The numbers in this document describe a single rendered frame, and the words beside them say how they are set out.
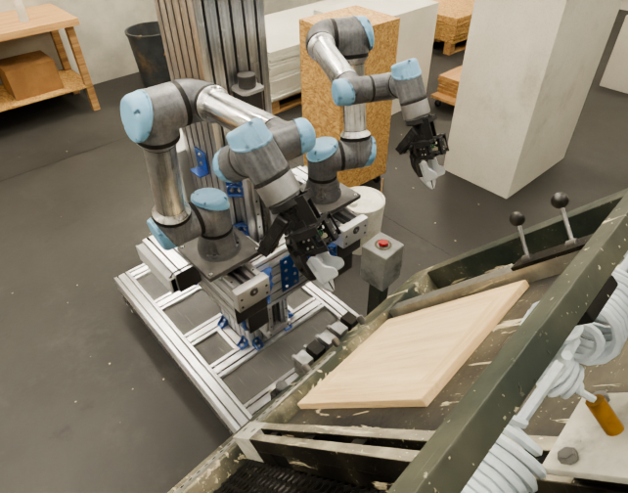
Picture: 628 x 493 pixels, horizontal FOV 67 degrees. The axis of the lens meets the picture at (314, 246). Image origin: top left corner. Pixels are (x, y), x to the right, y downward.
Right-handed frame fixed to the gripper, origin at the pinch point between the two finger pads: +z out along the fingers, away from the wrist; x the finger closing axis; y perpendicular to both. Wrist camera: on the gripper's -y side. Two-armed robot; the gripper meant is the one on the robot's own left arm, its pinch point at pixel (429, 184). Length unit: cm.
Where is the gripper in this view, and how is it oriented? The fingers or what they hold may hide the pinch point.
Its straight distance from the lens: 144.8
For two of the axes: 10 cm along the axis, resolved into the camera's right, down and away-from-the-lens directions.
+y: 5.6, 0.8, -8.3
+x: 7.6, -4.3, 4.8
